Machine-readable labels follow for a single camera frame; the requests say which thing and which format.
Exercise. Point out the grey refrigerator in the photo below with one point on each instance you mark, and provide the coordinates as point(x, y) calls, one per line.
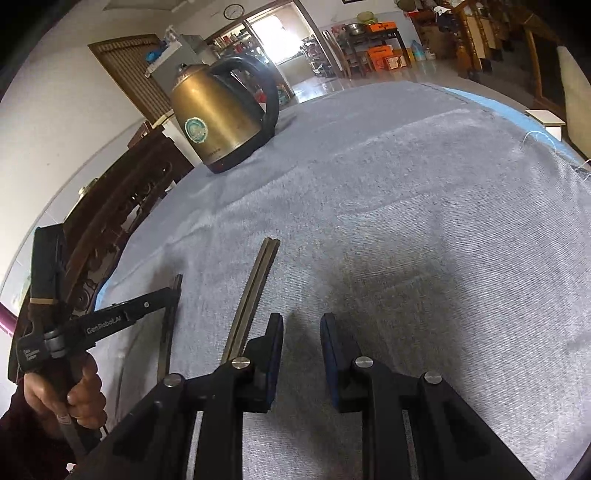
point(161, 76)

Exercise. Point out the green basket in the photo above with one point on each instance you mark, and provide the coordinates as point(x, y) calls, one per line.
point(365, 18)

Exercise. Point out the dark wooden chopstick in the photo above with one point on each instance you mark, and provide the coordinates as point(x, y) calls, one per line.
point(246, 300)
point(256, 300)
point(168, 332)

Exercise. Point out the round wall clock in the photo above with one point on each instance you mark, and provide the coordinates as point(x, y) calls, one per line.
point(233, 11)

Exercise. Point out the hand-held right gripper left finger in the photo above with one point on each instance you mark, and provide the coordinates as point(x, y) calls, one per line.
point(274, 341)

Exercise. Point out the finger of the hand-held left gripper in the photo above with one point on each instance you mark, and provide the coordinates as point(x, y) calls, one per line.
point(146, 304)

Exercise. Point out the grey tablecloth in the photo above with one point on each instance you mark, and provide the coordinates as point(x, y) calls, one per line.
point(392, 207)

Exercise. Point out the metal basin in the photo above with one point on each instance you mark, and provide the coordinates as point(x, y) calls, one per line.
point(354, 28)

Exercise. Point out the bronze electric kettle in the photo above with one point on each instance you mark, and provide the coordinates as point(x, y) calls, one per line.
point(217, 120)

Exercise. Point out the dark wooden side table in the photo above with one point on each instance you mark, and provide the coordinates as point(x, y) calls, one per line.
point(378, 37)

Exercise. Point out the orange cardboard box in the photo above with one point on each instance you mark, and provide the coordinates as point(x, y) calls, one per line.
point(400, 62)
point(379, 57)

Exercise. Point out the blue under cloth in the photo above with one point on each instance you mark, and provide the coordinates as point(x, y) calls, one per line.
point(508, 113)

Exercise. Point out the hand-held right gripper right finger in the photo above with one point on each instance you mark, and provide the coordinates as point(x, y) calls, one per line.
point(330, 341)

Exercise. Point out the person's left forearm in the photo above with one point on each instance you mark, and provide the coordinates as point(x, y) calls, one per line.
point(27, 443)

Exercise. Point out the flat orange box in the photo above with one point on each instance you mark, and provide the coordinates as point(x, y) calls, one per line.
point(382, 27)

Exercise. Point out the blue water jug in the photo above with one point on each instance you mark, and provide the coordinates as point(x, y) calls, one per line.
point(419, 50)

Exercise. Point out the purple thermos bottle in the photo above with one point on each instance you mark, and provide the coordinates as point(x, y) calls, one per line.
point(7, 321)

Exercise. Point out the brown door curtain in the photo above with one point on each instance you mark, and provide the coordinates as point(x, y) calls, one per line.
point(129, 74)

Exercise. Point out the brown wooden chair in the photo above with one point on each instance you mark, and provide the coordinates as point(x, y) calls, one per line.
point(141, 134)

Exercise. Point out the glass shelf with bottles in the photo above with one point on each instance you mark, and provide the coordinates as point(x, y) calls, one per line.
point(231, 44)

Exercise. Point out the person's left hand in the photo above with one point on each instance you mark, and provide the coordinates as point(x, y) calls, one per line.
point(87, 392)

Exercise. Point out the tall wooden chair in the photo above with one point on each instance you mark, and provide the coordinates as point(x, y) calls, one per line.
point(337, 53)

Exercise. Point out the small white stool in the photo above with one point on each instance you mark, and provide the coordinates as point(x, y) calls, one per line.
point(545, 120)

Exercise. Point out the carved wooden sideboard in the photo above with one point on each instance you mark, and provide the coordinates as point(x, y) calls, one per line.
point(115, 207)

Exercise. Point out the wooden staircase railing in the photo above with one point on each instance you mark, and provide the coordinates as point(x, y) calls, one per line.
point(489, 41)

